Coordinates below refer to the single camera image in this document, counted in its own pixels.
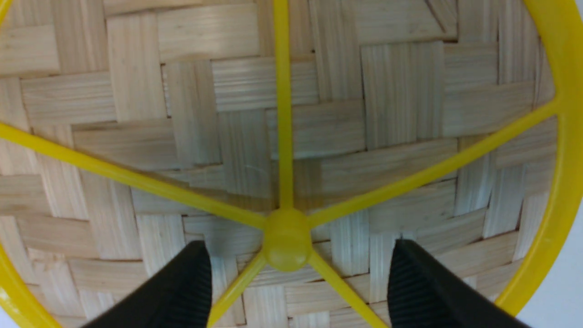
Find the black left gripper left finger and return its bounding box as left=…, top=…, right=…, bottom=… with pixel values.
left=85, top=241, right=212, bottom=328

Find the woven bamboo steamer lid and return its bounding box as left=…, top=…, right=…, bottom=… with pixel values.
left=1, top=0, right=582, bottom=328

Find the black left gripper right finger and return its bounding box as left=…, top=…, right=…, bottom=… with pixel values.
left=387, top=239, right=526, bottom=328

